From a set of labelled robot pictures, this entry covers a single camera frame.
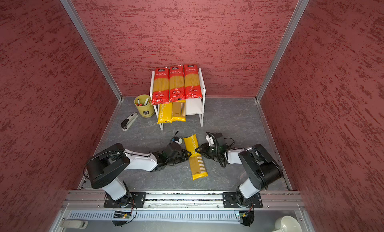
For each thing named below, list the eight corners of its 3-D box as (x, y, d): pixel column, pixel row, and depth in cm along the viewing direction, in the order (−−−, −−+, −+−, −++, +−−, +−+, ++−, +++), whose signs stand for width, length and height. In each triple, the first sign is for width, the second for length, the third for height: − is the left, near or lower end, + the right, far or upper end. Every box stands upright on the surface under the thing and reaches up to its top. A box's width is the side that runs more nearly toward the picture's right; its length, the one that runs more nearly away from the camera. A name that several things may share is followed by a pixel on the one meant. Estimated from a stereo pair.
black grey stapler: (120, 129, 103) (118, 126, 100) (134, 114, 112) (132, 110, 108) (126, 131, 102) (123, 128, 99) (139, 116, 111) (137, 112, 107)
